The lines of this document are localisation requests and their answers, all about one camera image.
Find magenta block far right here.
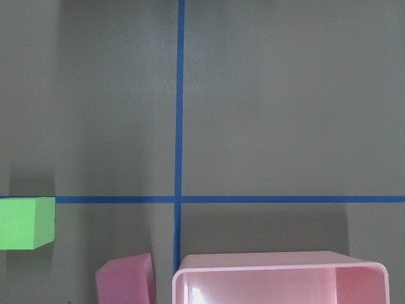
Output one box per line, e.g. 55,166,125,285
96,253,156,303

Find pink plastic bin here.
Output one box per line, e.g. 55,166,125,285
172,251,390,304

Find green foam block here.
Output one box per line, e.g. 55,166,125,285
1,197,56,250

